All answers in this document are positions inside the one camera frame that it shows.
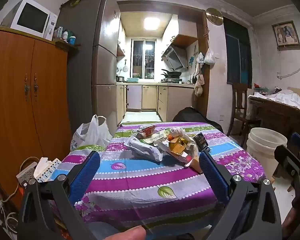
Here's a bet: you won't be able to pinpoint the heap of clothes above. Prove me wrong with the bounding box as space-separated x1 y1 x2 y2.
254 84 283 95

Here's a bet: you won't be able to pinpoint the black cloth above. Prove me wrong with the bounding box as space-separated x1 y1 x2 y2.
172 107 224 133

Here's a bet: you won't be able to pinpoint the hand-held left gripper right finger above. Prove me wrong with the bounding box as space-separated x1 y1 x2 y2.
198 151 282 240

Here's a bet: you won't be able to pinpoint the brown wooden wardrobe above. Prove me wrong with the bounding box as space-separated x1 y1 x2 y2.
0 26 74 205

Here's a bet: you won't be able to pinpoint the hanging white plastic bag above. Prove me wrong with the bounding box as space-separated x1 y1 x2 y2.
203 47 216 65

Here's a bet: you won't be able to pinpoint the white plastic bucket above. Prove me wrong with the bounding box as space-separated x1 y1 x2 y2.
246 127 288 178

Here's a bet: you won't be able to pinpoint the white power cable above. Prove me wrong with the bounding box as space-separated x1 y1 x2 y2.
0 180 20 232

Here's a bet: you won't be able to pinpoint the black wok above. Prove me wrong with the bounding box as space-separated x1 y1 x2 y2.
161 69 182 78

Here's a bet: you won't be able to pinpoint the white plastic shopping bag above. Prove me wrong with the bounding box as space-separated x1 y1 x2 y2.
70 115 113 152

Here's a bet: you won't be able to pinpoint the white wall cable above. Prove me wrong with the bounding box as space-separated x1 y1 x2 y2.
277 59 300 79

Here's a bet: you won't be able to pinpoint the gold yellow box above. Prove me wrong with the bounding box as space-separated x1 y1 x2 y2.
165 136 190 157

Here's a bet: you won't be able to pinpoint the steel range hood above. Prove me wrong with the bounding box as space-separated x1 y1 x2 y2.
161 44 188 71

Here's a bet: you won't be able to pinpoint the red white packet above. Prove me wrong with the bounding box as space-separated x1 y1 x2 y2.
136 124 157 138

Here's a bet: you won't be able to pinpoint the green white carton box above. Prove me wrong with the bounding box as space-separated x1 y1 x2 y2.
142 129 171 145

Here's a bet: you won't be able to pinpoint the kitchen window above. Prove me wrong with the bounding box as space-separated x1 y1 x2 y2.
132 39 156 78

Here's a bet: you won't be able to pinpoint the striped floral tablecloth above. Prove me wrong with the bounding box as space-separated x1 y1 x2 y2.
50 121 267 230

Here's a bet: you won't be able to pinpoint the black packet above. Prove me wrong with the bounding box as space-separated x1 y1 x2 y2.
192 133 208 152

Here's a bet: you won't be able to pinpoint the gold round wall clock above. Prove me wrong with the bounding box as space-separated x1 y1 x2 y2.
205 7 223 26

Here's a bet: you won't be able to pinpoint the person's left hand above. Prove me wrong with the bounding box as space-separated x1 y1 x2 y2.
104 225 147 240

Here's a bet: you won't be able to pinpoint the white microwave oven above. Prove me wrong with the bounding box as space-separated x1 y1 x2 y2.
1 0 58 41

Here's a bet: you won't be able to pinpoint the framed picture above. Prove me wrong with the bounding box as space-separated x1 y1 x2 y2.
272 21 300 50

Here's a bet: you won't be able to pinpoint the dark curtained window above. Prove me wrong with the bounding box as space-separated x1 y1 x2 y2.
222 16 253 85

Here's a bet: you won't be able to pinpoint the crumpled clear plastic bag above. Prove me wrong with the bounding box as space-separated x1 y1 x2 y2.
169 127 188 140

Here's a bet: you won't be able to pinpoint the white cloth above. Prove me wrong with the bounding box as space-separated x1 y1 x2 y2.
249 89 300 117

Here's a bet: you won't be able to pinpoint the hanging beige cloth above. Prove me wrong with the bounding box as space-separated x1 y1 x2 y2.
194 74 205 97

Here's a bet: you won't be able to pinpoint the white plastic wrapper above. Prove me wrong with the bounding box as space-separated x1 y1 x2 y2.
124 135 164 162

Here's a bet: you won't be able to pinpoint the kitchen ceiling light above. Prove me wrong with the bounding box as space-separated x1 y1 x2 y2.
143 17 161 30

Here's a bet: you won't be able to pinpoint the white blue dotted box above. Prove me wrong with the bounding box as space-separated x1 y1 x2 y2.
36 158 63 183

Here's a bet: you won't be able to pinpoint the wooden chair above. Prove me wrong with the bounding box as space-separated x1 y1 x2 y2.
226 82 262 137

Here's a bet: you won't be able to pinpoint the dark wooden desk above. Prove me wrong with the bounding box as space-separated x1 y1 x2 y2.
247 95 300 145

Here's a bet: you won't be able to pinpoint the grey refrigerator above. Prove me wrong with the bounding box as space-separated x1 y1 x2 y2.
55 0 121 140

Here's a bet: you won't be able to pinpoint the beige kitchen cabinets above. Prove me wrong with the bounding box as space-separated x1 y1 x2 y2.
116 84 195 123

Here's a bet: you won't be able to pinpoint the wooden wall cabinet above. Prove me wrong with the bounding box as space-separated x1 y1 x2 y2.
172 34 198 47

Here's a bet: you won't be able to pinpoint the flattened cardboard box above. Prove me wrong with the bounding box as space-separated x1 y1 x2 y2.
159 140 203 174

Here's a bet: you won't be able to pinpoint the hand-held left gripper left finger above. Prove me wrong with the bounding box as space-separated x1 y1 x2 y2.
17 151 102 240

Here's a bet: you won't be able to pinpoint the white power strip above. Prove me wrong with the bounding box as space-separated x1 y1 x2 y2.
16 161 39 188

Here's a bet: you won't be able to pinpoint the white tissue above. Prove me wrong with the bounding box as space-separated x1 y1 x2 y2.
33 157 49 178

